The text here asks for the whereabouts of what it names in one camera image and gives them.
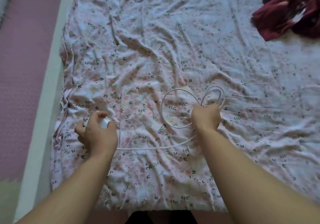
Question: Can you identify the person's black clothing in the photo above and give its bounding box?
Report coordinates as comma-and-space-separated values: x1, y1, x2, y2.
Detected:
129, 209, 197, 224

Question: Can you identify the white bed frame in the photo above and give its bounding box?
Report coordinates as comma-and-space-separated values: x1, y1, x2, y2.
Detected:
13, 0, 77, 223

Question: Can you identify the person's right forearm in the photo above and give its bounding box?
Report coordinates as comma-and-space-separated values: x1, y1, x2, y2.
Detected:
194, 128, 320, 224

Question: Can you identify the white charging cable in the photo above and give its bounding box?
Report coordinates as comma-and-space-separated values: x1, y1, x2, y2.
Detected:
116, 85, 226, 150

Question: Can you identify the person's left hand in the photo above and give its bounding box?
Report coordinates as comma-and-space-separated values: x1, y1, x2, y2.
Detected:
74, 111, 118, 157

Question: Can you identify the floral pink bed sheet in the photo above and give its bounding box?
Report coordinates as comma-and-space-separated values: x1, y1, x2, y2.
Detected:
50, 0, 320, 213

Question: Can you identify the person's left forearm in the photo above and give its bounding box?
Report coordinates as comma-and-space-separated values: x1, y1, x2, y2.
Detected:
15, 148, 117, 224

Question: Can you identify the white charger adapter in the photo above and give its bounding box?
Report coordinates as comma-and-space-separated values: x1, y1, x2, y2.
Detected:
84, 116, 110, 129

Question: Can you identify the pale green foam floor mat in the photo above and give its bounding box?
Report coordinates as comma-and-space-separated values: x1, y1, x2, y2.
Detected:
0, 178, 22, 224

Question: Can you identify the person's right hand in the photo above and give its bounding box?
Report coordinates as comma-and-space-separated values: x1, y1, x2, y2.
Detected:
191, 104, 222, 132

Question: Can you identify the pink foam floor mat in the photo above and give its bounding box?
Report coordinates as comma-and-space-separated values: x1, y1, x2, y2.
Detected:
0, 0, 66, 182

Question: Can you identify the maroon patterned garment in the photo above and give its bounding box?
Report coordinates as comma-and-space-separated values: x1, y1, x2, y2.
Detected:
251, 0, 320, 41

